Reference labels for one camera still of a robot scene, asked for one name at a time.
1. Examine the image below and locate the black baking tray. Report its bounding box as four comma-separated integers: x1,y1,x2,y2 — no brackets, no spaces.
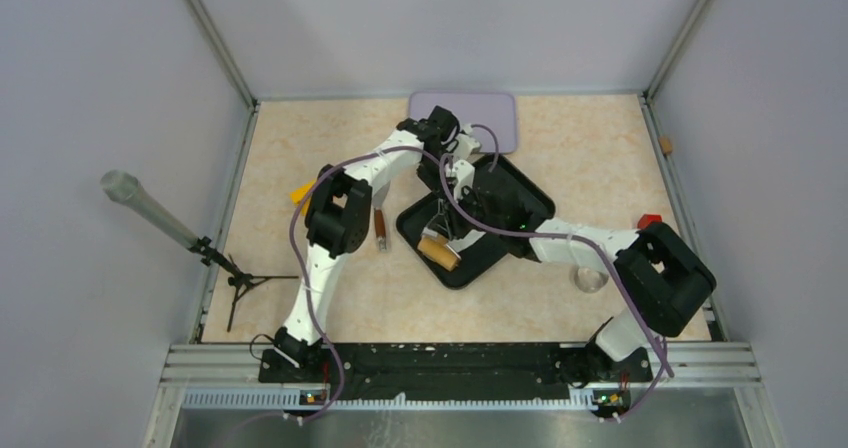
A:
396,154,555,290

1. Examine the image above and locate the lilac rectangular tray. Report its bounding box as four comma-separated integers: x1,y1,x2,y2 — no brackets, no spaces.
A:
408,90,519,154

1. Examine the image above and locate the wooden dough roller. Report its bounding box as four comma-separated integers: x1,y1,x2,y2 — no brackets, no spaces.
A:
416,199,461,272

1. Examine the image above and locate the clear glass cup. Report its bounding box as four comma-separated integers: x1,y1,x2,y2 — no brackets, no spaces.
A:
571,267,609,294

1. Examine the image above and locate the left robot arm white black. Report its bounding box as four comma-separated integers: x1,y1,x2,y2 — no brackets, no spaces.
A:
274,106,463,382

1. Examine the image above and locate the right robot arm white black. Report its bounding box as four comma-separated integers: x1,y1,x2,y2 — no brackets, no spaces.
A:
440,162,717,380

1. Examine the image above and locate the yellow red blue toy block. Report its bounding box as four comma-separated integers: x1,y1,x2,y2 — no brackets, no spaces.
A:
289,180,316,216

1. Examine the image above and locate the small wooden cork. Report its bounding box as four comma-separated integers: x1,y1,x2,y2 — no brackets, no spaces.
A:
657,135,673,156

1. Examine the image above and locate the grey microphone on tripod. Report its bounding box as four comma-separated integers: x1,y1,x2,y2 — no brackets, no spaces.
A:
99,170,295,332

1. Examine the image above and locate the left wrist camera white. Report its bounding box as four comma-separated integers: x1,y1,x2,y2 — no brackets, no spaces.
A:
453,124,481,160

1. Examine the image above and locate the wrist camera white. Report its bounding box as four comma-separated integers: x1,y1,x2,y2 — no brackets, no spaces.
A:
446,159,475,201
453,124,481,160

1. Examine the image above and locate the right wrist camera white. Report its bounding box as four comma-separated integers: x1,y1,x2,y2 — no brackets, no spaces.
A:
446,159,475,201

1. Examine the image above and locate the metal scraper wooden handle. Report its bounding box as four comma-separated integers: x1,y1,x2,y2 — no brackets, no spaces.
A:
372,186,389,253

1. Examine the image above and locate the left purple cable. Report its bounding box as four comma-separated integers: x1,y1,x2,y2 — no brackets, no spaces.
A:
291,123,501,426

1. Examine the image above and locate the purple cable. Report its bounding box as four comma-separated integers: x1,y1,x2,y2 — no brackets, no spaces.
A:
291,123,501,426
438,153,676,424

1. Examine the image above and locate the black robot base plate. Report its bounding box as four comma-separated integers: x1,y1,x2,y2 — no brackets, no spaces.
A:
258,342,653,401

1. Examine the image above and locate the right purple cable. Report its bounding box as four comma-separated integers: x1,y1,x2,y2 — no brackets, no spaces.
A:
438,153,676,424

